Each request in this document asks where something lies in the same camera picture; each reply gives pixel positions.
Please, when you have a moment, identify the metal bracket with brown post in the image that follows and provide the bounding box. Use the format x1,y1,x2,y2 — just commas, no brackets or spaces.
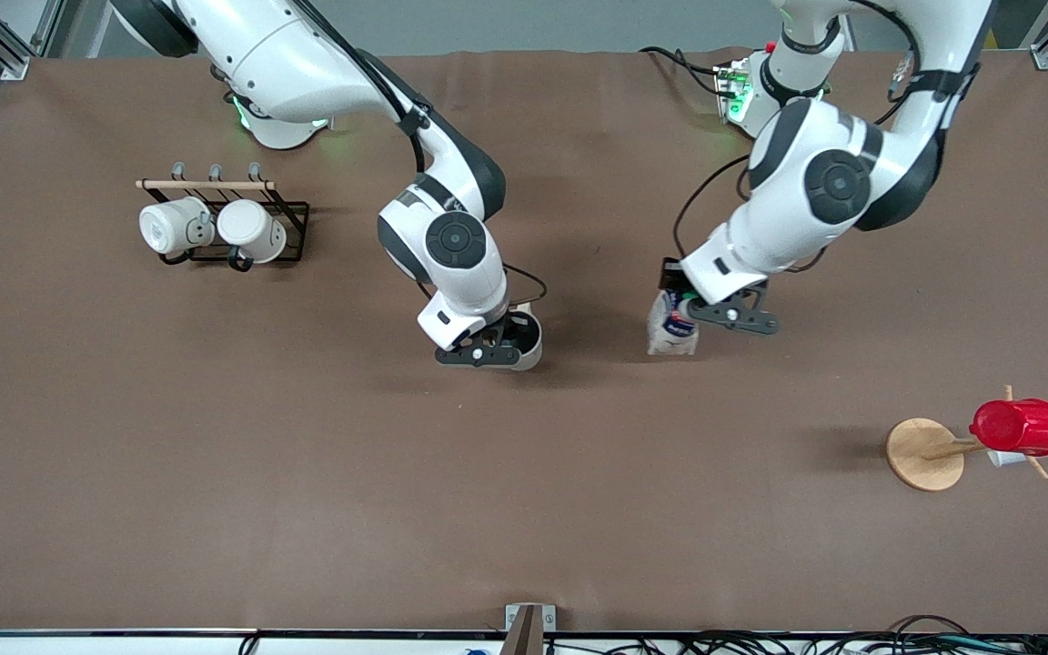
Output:
505,603,557,655

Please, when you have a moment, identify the black cable bundle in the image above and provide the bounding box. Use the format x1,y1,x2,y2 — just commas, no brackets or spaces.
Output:
670,615,1048,655

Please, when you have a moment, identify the wooden mug tree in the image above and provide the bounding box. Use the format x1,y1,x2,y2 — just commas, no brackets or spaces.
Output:
885,384,1048,493

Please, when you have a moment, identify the black wire rack wooden rod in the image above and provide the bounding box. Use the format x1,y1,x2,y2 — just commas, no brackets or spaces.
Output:
136,179,310,271

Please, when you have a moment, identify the white mug with smiley face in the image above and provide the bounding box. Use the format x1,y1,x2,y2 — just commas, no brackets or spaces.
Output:
138,196,216,267

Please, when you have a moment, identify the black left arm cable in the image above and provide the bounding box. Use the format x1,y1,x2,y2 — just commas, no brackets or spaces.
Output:
672,155,752,265

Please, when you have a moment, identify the plain white mug black handle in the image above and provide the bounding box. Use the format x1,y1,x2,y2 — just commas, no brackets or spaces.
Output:
217,199,288,273

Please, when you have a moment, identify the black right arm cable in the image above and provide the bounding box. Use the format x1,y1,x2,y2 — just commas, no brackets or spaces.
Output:
292,0,429,174

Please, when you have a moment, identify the black cable at silver box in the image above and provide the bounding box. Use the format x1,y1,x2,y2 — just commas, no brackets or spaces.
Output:
640,45,734,99

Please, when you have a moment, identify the silver box with green light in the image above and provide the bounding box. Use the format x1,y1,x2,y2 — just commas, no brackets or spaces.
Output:
713,59,757,126

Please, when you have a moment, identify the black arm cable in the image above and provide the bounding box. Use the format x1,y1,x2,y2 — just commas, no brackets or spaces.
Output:
292,0,429,174
672,155,752,265

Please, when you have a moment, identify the white ribbed mug grey inside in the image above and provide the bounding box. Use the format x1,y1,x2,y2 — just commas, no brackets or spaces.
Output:
488,303,544,372

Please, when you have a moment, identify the red ribbed cup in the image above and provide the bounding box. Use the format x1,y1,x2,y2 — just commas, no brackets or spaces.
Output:
970,398,1048,458

